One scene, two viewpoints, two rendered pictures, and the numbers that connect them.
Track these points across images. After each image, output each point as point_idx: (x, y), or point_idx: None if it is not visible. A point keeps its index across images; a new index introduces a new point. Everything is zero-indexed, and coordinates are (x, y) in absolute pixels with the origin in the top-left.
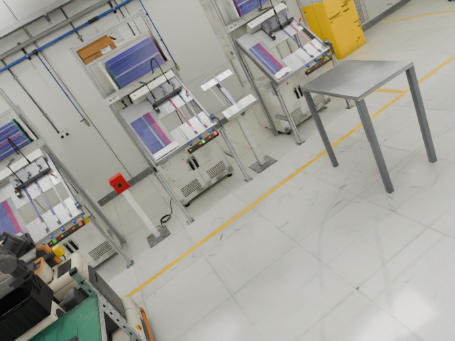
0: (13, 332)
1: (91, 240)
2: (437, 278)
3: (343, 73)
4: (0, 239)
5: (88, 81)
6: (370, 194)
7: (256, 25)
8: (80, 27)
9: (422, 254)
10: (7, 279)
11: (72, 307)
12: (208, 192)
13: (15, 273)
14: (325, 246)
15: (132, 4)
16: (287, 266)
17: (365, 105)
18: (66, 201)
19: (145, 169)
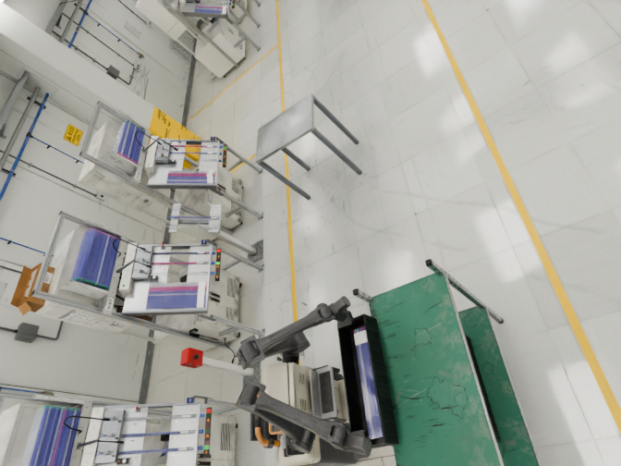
0: (378, 343)
1: (212, 435)
2: (434, 171)
3: (273, 131)
4: (294, 337)
5: (8, 354)
6: (353, 185)
7: (152, 163)
8: None
9: (416, 172)
10: (310, 373)
11: (334, 378)
12: (242, 310)
13: (344, 313)
14: (372, 224)
15: None
16: (370, 254)
17: (318, 130)
18: (175, 412)
19: (140, 382)
